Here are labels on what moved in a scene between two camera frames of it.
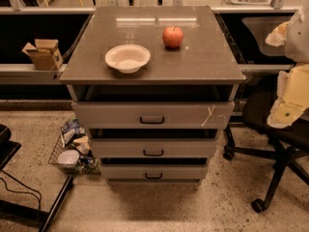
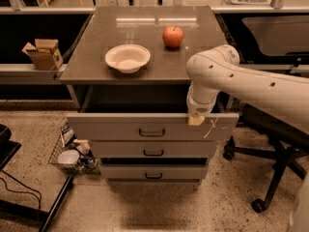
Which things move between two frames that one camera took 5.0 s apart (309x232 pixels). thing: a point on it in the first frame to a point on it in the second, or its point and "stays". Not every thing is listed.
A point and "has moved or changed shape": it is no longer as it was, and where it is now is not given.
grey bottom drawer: x=154 y=172 stays
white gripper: x=298 y=39 to x=199 y=108
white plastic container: x=69 y=158 stays
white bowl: x=127 y=58 stays
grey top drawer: x=153 y=114 has moved or changed shape
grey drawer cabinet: x=153 y=86 stays
